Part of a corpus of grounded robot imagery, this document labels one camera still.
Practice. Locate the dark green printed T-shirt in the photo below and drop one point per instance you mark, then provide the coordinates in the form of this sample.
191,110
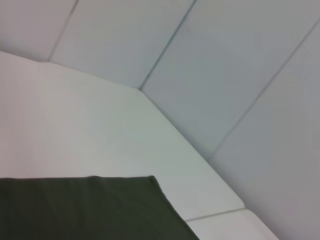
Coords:
75,212

